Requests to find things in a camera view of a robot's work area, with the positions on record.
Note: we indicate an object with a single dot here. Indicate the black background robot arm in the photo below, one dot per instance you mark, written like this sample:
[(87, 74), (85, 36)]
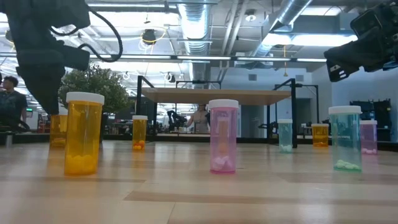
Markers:
[(174, 119)]

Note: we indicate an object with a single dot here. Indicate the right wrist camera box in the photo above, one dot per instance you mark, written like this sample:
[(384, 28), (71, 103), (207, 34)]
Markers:
[(367, 23)]

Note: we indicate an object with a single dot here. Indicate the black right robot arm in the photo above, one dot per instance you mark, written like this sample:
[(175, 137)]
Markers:
[(391, 12)]

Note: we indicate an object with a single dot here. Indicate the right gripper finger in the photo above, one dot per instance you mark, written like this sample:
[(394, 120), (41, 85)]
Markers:
[(351, 56), (335, 73)]

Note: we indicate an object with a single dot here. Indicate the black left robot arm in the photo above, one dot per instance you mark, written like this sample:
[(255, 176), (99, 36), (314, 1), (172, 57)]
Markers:
[(37, 12)]

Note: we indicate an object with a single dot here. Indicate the large orange medicine bottle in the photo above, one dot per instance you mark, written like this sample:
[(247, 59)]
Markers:
[(57, 130), (320, 137)]

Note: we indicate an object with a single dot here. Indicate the wooden shelf with black frame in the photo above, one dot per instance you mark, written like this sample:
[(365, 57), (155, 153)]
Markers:
[(217, 96)]

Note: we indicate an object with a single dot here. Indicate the silver ventilation duct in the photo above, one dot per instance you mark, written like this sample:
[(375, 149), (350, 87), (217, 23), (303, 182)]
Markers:
[(194, 25), (289, 12)]

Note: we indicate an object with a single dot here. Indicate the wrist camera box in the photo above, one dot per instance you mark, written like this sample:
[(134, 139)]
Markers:
[(76, 57), (367, 23)]

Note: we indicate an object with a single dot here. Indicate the black ceiling device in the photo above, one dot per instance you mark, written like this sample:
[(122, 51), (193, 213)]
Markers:
[(149, 36)]

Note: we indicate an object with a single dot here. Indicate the person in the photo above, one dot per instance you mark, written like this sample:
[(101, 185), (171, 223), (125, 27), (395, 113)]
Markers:
[(12, 102), (200, 119)]

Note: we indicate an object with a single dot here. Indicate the dark blue storage rack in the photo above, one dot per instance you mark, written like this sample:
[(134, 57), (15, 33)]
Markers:
[(370, 109)]

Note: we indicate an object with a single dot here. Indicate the bright ceiling light panel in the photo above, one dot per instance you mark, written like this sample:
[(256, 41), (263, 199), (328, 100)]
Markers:
[(311, 40)]

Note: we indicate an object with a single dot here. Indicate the green medicine bottle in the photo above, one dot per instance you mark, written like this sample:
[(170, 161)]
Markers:
[(285, 137), (345, 140)]

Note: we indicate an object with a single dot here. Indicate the green potted plant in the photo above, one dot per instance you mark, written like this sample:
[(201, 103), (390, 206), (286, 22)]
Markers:
[(93, 84)]

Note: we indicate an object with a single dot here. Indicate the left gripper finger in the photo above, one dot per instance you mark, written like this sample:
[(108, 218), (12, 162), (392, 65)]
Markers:
[(43, 84)]

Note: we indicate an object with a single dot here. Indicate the pink medicine bottle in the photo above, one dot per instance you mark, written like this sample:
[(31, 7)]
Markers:
[(232, 140), (370, 137)]

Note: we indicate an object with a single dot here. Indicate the long ceiling light strip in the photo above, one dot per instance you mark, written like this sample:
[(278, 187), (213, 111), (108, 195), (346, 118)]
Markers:
[(202, 58)]

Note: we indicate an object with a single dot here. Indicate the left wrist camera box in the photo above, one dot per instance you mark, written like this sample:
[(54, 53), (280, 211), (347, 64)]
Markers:
[(76, 57)]

